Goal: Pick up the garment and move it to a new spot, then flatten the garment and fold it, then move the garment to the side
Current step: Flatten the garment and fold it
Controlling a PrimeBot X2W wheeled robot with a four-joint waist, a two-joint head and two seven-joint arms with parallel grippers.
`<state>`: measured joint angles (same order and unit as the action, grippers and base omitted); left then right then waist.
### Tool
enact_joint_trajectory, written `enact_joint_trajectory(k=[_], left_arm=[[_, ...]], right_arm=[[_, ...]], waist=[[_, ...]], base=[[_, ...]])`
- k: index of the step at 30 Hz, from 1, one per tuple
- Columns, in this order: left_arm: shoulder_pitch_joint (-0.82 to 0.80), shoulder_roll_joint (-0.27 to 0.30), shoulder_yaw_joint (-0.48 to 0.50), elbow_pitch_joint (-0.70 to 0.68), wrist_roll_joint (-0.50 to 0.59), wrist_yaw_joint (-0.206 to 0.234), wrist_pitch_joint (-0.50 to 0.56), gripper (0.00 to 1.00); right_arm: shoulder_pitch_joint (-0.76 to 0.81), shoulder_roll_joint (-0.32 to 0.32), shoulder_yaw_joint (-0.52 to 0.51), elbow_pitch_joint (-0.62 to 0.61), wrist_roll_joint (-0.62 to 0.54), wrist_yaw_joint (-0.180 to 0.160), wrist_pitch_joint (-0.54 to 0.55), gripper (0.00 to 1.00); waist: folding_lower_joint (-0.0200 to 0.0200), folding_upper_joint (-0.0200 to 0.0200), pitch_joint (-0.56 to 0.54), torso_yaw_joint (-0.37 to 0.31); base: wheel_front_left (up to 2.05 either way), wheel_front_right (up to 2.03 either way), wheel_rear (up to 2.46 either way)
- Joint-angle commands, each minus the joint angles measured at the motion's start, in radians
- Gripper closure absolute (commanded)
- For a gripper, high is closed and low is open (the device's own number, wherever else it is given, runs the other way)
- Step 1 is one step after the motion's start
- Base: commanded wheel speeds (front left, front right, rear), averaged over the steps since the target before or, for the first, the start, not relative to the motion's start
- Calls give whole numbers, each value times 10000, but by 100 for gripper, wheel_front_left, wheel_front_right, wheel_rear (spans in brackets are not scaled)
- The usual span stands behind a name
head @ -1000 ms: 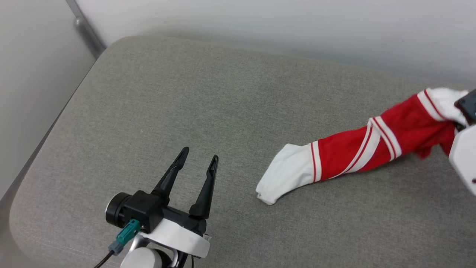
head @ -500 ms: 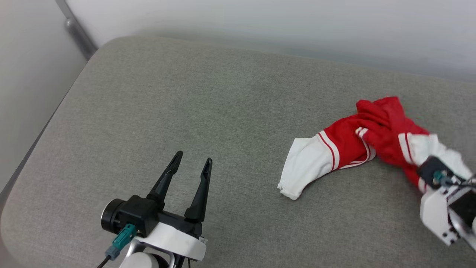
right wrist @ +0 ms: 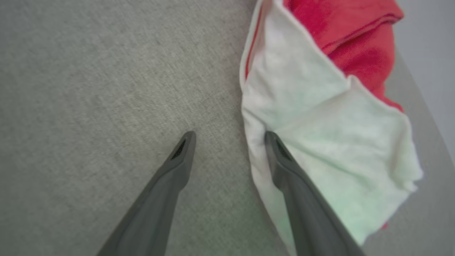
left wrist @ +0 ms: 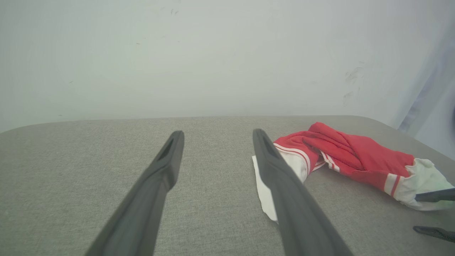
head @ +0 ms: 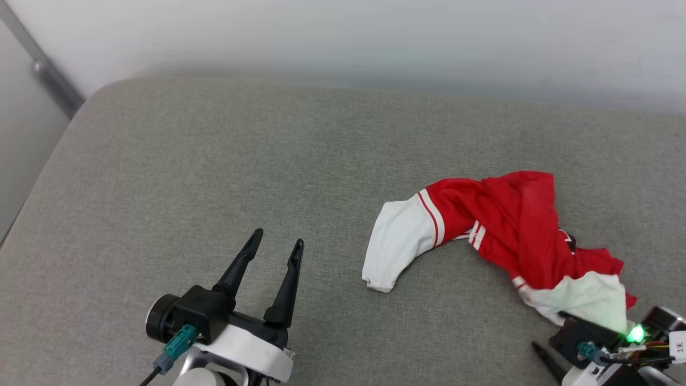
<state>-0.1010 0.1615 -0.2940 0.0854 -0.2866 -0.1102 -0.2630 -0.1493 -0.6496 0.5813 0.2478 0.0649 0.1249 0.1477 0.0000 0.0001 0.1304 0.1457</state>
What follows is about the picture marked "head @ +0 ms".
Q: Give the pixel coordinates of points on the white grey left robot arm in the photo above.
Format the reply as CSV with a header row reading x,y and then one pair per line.
x,y
206,375

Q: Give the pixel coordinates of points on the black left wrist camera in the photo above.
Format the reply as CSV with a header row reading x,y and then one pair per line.
x,y
198,313

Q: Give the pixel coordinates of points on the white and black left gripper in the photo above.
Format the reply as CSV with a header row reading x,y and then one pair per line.
x,y
246,351

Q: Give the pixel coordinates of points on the grey fabric sofa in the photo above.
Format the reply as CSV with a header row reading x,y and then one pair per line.
x,y
214,177

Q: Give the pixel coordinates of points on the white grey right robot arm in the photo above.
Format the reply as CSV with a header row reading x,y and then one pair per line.
x,y
662,376

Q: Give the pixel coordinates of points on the red and white basketball jersey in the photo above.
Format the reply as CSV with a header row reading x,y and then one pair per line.
x,y
509,225

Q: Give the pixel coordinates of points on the grey metal wall rail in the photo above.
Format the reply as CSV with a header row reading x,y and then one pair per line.
x,y
51,75

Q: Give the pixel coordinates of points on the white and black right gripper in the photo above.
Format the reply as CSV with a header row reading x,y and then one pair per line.
x,y
600,375

